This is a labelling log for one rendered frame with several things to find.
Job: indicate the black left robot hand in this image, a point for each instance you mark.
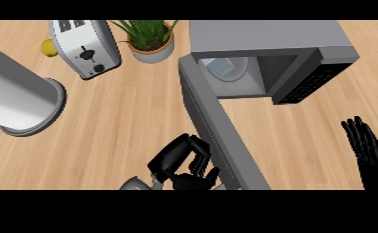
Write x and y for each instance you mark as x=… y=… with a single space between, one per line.
x=179 y=153

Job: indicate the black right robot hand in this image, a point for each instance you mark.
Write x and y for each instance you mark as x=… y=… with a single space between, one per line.
x=365 y=143

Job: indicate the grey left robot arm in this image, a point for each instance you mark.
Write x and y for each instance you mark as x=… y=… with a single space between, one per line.
x=134 y=184

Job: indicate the grey microwave door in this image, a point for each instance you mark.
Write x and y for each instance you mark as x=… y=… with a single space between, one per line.
x=216 y=123

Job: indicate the glass microwave turntable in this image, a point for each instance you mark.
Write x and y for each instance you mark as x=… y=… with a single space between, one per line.
x=228 y=68

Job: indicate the grey microwave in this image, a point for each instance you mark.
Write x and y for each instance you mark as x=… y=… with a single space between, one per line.
x=266 y=38

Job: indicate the green potted plant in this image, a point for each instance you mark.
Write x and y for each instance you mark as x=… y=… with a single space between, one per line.
x=150 y=43

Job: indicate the grey cylindrical container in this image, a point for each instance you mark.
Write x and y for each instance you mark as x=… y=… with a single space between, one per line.
x=24 y=100

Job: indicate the white toaster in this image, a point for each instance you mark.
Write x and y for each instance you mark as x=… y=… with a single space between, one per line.
x=86 y=48

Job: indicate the yellow lemon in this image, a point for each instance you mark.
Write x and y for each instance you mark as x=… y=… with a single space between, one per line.
x=48 y=48

